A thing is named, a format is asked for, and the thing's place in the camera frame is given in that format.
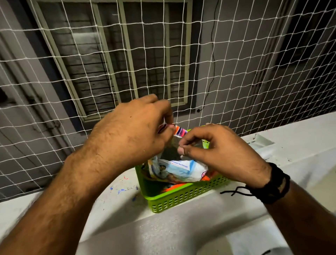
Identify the white window safety net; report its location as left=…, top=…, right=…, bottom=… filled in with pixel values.
left=0, top=0, right=336, bottom=203

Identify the barred window with pale frame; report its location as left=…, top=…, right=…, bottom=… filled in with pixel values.
left=27, top=0, right=194, bottom=123

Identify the dark unlit window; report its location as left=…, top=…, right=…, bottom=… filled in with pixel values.
left=275, top=0, right=336, bottom=66

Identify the grey outdoor drain pipe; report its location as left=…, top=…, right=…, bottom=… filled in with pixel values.
left=0, top=31, right=71, bottom=156

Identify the green plastic basket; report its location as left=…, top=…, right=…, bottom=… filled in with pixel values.
left=135, top=126, right=231, bottom=214

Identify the white blue detergent packet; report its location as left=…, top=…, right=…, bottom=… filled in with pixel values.
left=147, top=125, right=210, bottom=184

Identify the person's left hand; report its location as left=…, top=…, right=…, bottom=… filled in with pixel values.
left=84, top=94, right=176, bottom=169

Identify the orange packet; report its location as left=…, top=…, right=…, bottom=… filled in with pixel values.
left=161, top=171, right=218, bottom=194

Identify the person's right hand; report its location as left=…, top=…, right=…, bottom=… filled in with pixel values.
left=177, top=123, right=272, bottom=188

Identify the black wrist band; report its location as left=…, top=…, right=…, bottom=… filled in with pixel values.
left=220, top=163, right=291, bottom=205

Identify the person's left forearm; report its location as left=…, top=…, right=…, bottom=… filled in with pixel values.
left=0, top=150, right=111, bottom=255

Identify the thin black wall cable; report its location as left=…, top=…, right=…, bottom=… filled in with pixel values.
left=197, top=0, right=220, bottom=113

